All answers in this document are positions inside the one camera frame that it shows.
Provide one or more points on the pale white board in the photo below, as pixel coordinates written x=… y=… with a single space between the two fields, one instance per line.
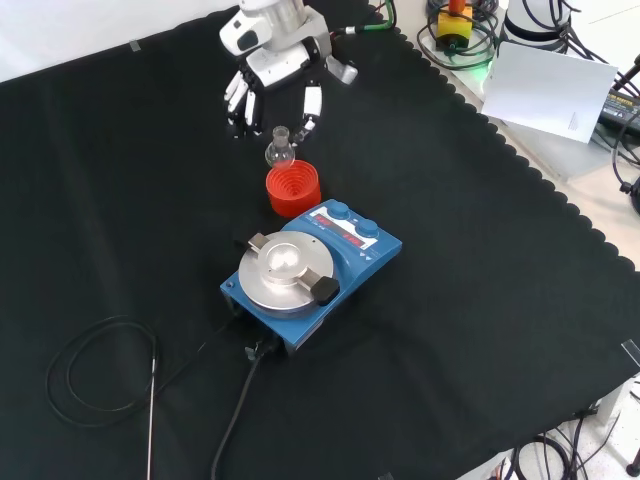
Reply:
x=547 y=90

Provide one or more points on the blue heater with steel plate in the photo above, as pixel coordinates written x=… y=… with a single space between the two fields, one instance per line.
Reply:
x=312 y=270

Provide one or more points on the thin steel temperature probe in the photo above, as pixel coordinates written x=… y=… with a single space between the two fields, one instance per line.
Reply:
x=151 y=400

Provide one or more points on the yellow stop button box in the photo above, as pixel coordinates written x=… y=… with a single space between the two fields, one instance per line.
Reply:
x=454 y=25

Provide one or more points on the black cloth with scalloped edge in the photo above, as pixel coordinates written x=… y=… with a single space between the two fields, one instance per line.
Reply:
x=300 y=280

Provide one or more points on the orange ribbed flask holder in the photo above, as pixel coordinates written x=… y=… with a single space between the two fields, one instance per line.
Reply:
x=293 y=187

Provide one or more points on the black power adapter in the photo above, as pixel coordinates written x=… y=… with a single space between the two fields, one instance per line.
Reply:
x=620 y=107

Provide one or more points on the clear round-bottom glass flask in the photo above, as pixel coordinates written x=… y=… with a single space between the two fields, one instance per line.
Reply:
x=280 y=150

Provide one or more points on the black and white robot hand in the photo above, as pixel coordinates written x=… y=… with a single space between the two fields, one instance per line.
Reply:
x=275 y=60

